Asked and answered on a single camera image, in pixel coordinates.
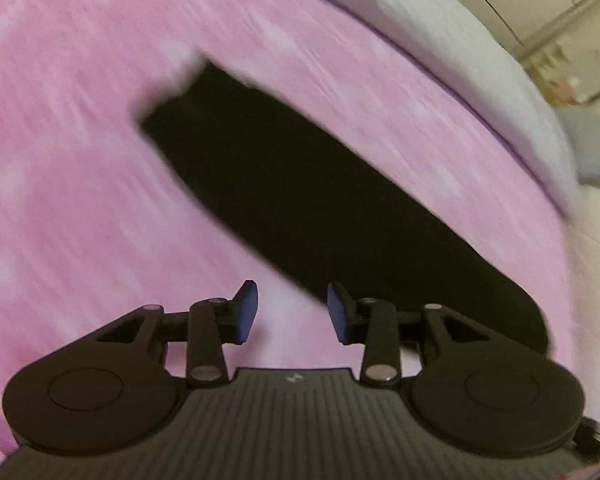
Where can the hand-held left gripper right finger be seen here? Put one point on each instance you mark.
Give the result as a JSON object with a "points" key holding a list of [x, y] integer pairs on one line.
{"points": [[339, 312]]}

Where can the pink floral blanket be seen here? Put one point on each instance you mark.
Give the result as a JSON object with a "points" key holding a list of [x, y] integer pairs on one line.
{"points": [[80, 185]]}

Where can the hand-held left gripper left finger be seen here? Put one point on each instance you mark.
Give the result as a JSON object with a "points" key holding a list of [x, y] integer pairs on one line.
{"points": [[245, 312]]}

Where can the black garment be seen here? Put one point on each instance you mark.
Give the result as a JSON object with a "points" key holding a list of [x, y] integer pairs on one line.
{"points": [[305, 200]]}

